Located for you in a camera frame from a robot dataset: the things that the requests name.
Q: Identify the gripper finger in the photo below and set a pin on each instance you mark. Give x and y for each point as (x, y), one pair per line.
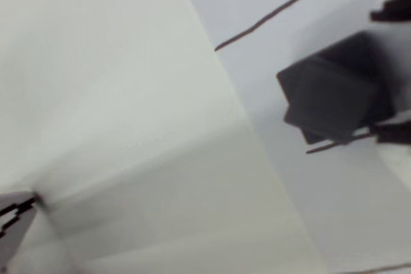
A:
(396, 134)
(396, 11)

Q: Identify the white paper sheet with drawn boxes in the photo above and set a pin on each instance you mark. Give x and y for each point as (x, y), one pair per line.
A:
(337, 206)

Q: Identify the black cube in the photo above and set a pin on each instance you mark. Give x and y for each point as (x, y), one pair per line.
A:
(334, 94)

